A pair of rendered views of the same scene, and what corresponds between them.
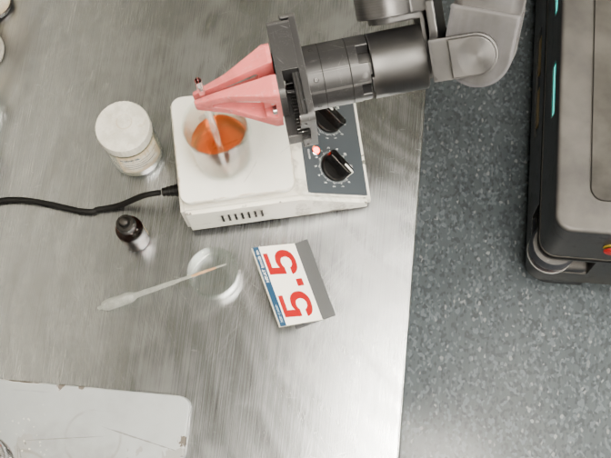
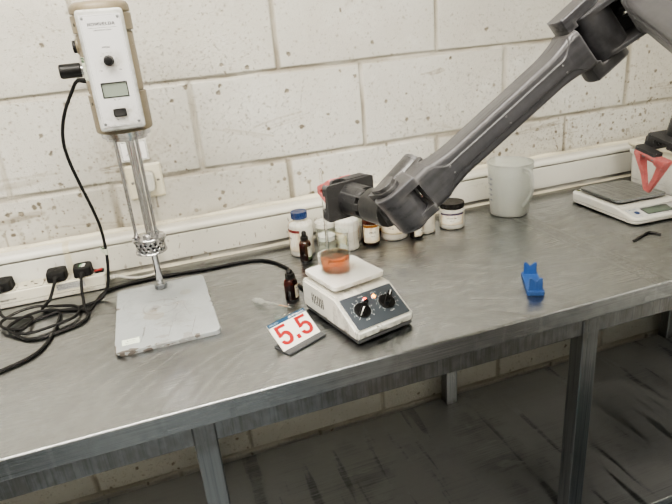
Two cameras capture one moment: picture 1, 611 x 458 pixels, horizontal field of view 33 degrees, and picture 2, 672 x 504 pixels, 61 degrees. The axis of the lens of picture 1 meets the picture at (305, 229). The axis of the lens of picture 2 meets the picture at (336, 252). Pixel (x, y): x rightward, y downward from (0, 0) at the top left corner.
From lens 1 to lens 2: 1.00 m
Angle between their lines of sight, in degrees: 60
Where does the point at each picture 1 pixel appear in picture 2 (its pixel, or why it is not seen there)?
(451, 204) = not seen: outside the picture
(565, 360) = not seen: outside the picture
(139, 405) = (210, 319)
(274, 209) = (326, 304)
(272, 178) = (334, 282)
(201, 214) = (306, 284)
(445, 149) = not seen: outside the picture
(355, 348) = (274, 367)
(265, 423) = (218, 355)
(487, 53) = (387, 182)
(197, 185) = (315, 270)
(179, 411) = (212, 328)
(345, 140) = (382, 312)
